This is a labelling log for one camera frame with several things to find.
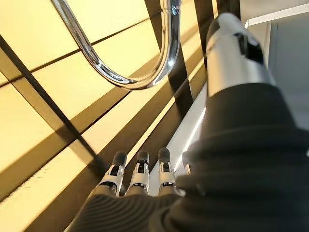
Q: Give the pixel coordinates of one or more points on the chrome gooseneck faucet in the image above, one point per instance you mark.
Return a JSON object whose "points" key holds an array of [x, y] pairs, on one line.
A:
{"points": [[169, 48]]}

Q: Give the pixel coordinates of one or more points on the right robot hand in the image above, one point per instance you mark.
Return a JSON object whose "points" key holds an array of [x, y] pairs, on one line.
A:
{"points": [[241, 157]]}

